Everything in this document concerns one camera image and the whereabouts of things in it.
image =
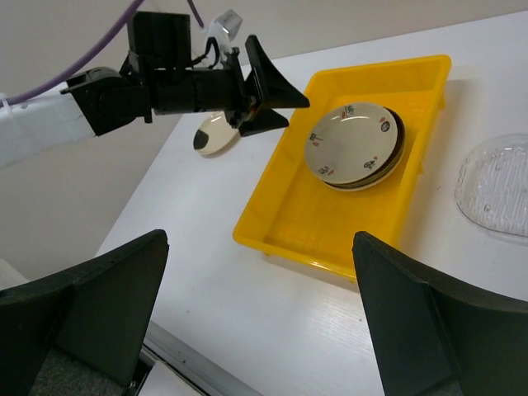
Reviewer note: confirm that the cream plate with black spot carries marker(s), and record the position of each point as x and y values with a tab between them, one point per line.
214	135

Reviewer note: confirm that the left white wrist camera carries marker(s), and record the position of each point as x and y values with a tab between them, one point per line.
224	29

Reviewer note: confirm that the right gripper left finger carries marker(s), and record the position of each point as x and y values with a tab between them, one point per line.
94	314

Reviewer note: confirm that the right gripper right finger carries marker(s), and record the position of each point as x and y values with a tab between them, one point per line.
434	334

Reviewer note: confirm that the cream floral plate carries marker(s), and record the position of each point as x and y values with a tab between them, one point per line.
353	142

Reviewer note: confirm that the yellow plastic bin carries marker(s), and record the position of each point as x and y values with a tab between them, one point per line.
293	215

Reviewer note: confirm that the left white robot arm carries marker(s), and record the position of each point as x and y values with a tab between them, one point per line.
80	105

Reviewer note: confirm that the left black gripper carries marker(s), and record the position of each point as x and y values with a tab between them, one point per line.
159	61

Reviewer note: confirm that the clear glass plate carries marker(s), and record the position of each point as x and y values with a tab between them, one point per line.
491	190

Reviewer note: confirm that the aluminium rail at front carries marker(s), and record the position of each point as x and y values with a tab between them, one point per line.
197	371

